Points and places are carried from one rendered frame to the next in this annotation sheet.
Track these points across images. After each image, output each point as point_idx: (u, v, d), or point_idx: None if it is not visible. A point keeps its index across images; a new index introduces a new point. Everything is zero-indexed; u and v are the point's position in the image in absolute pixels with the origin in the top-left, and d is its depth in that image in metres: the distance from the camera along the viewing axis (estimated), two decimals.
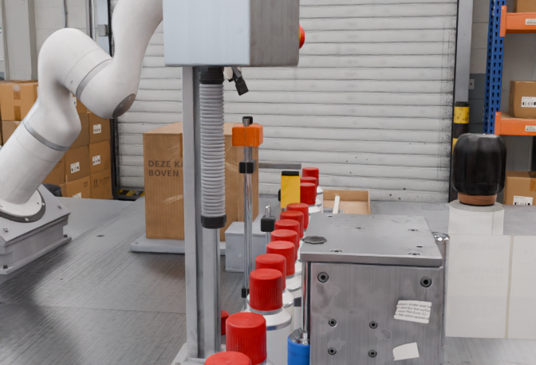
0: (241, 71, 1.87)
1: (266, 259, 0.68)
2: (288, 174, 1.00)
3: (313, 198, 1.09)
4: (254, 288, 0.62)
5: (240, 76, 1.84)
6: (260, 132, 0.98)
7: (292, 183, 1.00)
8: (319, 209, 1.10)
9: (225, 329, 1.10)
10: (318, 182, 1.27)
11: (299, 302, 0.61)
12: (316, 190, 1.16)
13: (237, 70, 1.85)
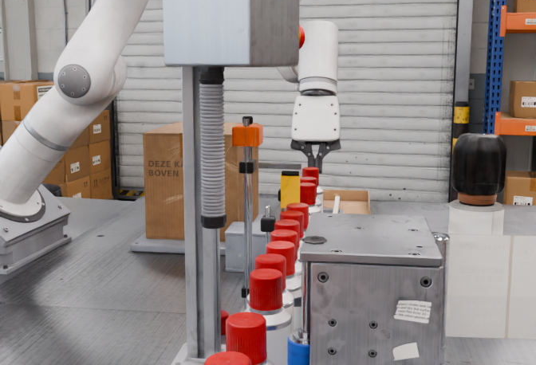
0: (339, 139, 1.37)
1: (266, 259, 0.68)
2: (288, 174, 1.00)
3: (313, 198, 1.09)
4: (254, 288, 0.62)
5: (340, 147, 1.36)
6: (260, 132, 0.98)
7: (292, 183, 1.00)
8: (319, 209, 1.10)
9: (225, 329, 1.10)
10: (318, 182, 1.27)
11: (299, 302, 0.61)
12: (316, 190, 1.16)
13: (339, 138, 1.36)
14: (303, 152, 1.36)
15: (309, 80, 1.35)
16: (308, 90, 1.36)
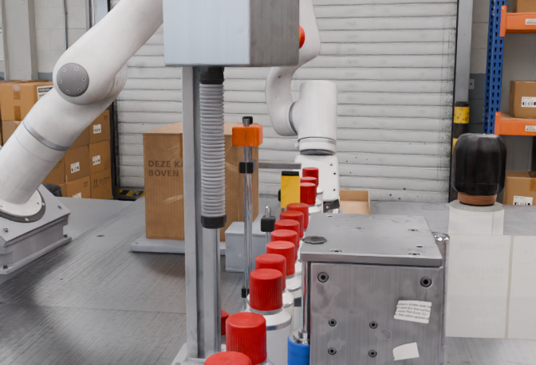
0: (338, 198, 1.39)
1: (266, 259, 0.68)
2: (288, 174, 1.00)
3: (313, 198, 1.09)
4: (254, 288, 0.62)
5: (339, 206, 1.37)
6: (260, 132, 0.98)
7: (292, 183, 1.00)
8: (319, 209, 1.10)
9: (225, 329, 1.10)
10: (318, 182, 1.27)
11: (299, 302, 0.61)
12: (316, 190, 1.16)
13: (337, 197, 1.38)
14: None
15: (309, 139, 1.37)
16: (308, 150, 1.38)
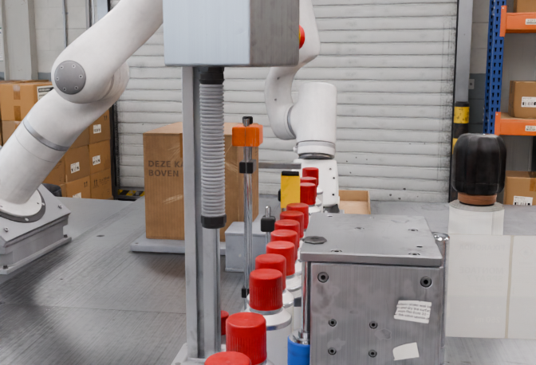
0: (337, 202, 1.36)
1: (266, 259, 0.68)
2: (288, 174, 1.00)
3: (313, 198, 1.09)
4: (254, 288, 0.62)
5: (338, 212, 1.34)
6: (260, 132, 0.98)
7: (292, 183, 1.00)
8: (319, 209, 1.10)
9: (225, 329, 1.10)
10: (318, 182, 1.27)
11: (299, 302, 0.61)
12: (316, 190, 1.16)
13: (336, 202, 1.35)
14: None
15: (307, 143, 1.34)
16: (306, 153, 1.34)
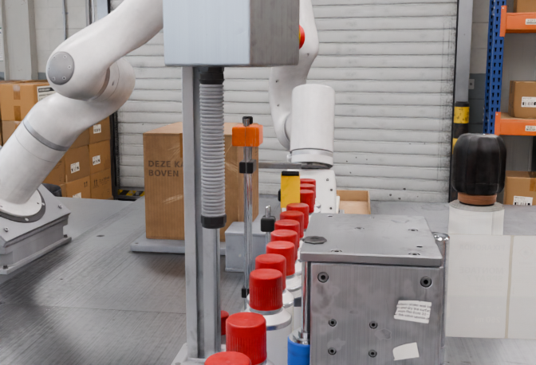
0: None
1: (266, 259, 0.68)
2: (288, 174, 1.00)
3: (311, 206, 1.03)
4: (254, 288, 0.62)
5: None
6: (260, 132, 0.98)
7: (292, 183, 1.00)
8: None
9: (225, 329, 1.10)
10: (316, 194, 1.14)
11: (299, 302, 0.61)
12: (314, 198, 1.09)
13: None
14: None
15: (301, 151, 1.21)
16: (301, 162, 1.22)
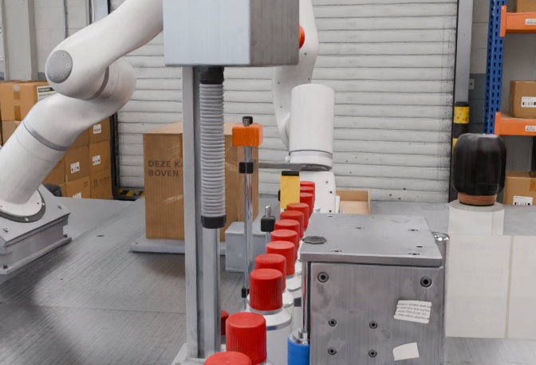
0: None
1: (266, 259, 0.68)
2: (288, 174, 1.00)
3: (310, 209, 1.01)
4: (254, 288, 0.62)
5: None
6: (260, 132, 0.98)
7: (292, 183, 1.00)
8: None
9: (225, 329, 1.10)
10: (315, 198, 1.12)
11: (299, 302, 0.61)
12: (313, 202, 1.06)
13: None
14: None
15: (301, 153, 1.18)
16: None
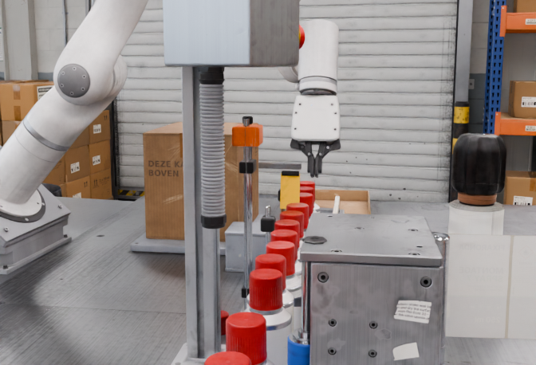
0: (339, 139, 1.37)
1: (266, 259, 0.68)
2: (288, 174, 1.00)
3: (309, 209, 1.01)
4: (254, 288, 0.62)
5: (340, 147, 1.35)
6: (260, 132, 0.98)
7: (292, 183, 1.00)
8: None
9: (225, 329, 1.10)
10: (314, 198, 1.12)
11: (299, 302, 0.61)
12: (313, 202, 1.06)
13: (338, 137, 1.36)
14: (303, 152, 1.35)
15: (309, 79, 1.35)
16: (308, 89, 1.35)
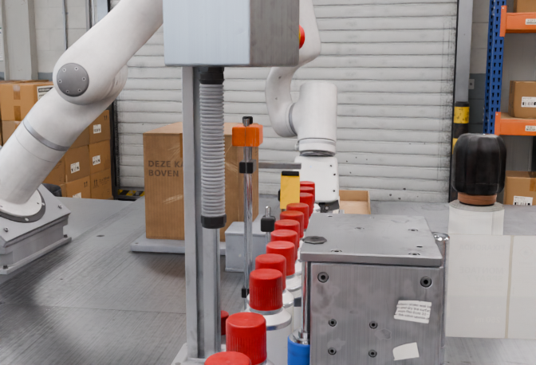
0: None
1: (266, 259, 0.68)
2: (288, 174, 1.00)
3: (309, 209, 1.01)
4: (254, 288, 0.62)
5: (339, 208, 1.37)
6: (260, 132, 0.98)
7: (292, 183, 1.00)
8: None
9: (225, 329, 1.10)
10: (314, 198, 1.12)
11: (299, 302, 0.61)
12: (313, 202, 1.06)
13: None
14: None
15: (309, 141, 1.37)
16: (307, 151, 1.38)
